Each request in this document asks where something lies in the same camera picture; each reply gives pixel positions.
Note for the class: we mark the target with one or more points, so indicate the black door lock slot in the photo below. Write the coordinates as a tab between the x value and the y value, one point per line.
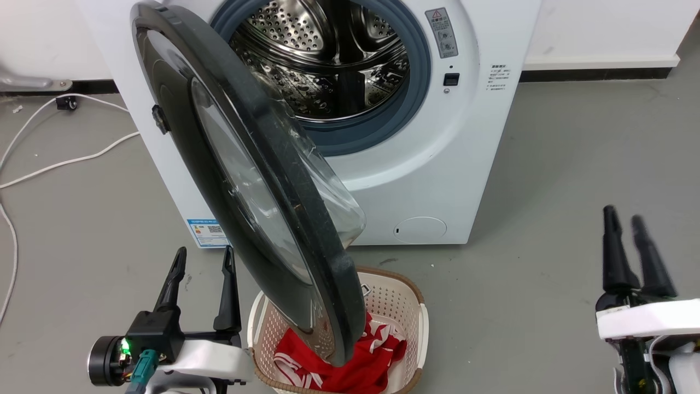
451	79

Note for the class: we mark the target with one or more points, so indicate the red and white garment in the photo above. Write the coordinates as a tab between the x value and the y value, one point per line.
372	372

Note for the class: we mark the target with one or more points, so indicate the round white filter cover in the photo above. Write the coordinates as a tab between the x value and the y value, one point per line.
420	229

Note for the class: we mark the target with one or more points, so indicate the cream plastic laundry basket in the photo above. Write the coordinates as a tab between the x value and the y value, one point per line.
402	306

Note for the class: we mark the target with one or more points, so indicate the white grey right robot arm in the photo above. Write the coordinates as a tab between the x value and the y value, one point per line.
675	366

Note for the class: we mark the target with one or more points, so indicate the dark grey round washer door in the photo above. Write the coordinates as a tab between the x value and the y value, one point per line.
284	175

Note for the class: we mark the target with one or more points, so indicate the perforated steel washer drum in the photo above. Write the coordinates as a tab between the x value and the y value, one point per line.
311	33

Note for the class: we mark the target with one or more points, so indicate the blue and white energy label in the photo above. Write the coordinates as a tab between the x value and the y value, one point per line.
206	233

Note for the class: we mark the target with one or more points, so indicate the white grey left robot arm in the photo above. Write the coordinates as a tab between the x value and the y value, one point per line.
180	386

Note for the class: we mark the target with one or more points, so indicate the grey metal foot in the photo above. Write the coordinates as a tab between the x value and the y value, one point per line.
33	83

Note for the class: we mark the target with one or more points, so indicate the blue-grey rubber door gasket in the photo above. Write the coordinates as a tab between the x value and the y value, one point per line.
420	82

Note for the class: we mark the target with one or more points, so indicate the grey warning sticker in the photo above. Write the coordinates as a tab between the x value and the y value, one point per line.
442	33

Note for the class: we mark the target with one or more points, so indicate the white front-load washing machine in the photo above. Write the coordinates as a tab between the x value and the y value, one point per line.
421	180

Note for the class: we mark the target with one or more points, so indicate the small printed text label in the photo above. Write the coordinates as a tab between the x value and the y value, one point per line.
498	77

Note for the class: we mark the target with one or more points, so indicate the black cylindrical motor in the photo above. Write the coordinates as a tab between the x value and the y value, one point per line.
106	361

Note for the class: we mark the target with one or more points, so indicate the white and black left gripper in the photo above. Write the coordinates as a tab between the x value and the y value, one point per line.
213	358

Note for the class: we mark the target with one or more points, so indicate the black baseboard strip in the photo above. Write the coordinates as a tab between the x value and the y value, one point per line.
596	74

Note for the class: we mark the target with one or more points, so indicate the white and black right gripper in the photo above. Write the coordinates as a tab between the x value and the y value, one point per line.
651	320

